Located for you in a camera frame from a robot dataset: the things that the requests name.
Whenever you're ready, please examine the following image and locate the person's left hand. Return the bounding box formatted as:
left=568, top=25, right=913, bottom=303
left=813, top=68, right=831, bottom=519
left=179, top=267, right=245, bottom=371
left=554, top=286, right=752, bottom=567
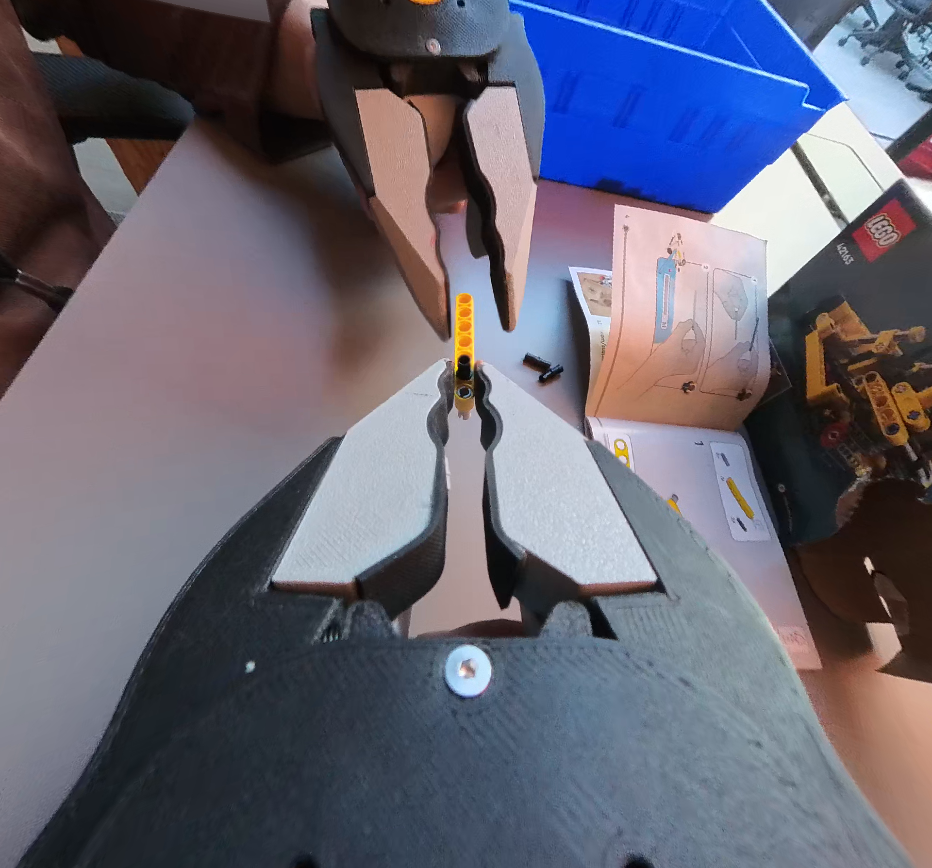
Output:
left=430, top=154, right=471, bottom=218

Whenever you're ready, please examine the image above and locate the person's left forearm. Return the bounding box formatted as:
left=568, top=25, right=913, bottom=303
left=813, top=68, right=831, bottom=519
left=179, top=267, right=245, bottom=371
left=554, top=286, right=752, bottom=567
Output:
left=0, top=0, right=330, bottom=160

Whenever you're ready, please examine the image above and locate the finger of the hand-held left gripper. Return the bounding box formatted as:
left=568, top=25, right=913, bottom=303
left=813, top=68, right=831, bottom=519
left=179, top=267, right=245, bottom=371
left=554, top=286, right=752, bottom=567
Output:
left=353, top=85, right=454, bottom=342
left=461, top=82, right=540, bottom=334

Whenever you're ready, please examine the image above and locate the white table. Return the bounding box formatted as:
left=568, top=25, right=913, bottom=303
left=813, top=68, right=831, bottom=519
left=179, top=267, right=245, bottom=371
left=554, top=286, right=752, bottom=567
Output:
left=717, top=100, right=908, bottom=294

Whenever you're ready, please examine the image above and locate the dark lego set box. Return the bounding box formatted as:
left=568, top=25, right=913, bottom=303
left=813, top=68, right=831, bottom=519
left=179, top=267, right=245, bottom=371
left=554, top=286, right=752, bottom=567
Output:
left=743, top=180, right=932, bottom=681

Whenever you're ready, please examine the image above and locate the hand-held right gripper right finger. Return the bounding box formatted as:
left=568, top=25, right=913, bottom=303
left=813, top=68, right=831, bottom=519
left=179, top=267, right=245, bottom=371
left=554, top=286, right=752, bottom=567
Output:
left=473, top=362, right=661, bottom=636

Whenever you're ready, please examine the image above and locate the yellow lego beam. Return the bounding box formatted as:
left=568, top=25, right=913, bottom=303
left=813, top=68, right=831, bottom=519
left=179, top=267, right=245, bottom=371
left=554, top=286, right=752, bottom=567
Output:
left=452, top=292, right=479, bottom=422

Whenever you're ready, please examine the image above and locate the blue plastic bin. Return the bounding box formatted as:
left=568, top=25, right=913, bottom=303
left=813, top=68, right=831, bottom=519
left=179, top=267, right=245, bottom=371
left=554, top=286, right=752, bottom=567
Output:
left=477, top=0, right=850, bottom=214

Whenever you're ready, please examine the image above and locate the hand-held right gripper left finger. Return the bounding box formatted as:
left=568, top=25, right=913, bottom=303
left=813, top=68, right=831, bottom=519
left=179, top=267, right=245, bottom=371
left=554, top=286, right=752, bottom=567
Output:
left=271, top=358, right=454, bottom=618

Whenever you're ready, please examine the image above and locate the lego instruction booklet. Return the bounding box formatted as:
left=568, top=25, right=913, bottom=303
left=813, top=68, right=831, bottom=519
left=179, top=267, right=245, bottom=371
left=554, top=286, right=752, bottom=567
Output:
left=568, top=204, right=824, bottom=671

